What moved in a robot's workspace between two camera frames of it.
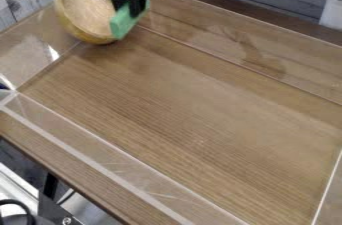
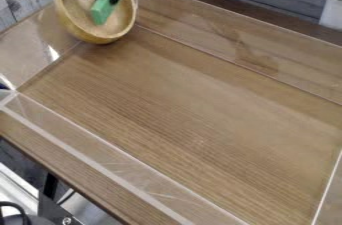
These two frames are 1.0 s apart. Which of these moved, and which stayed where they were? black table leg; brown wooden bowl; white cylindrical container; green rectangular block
Moved: green rectangular block
Stayed: black table leg; brown wooden bowl; white cylindrical container
